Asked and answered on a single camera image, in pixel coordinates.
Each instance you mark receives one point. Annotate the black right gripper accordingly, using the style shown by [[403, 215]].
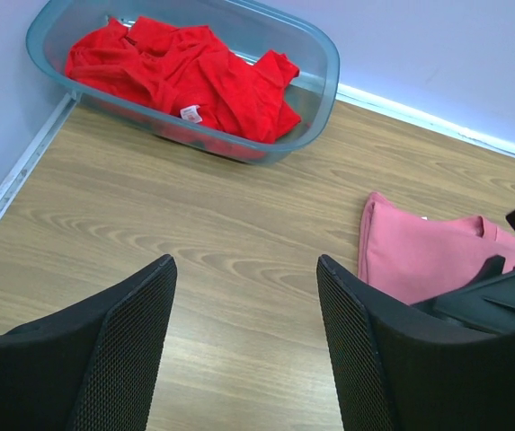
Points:
[[486, 303]]

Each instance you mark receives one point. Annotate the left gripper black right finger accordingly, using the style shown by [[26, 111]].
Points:
[[398, 368]]

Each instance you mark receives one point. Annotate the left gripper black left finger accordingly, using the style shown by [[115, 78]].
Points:
[[94, 364]]

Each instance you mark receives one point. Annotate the pink t-shirt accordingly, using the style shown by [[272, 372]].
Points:
[[414, 259]]

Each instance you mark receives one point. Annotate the bright red crumpled t-shirts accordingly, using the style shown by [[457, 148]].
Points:
[[190, 73]]

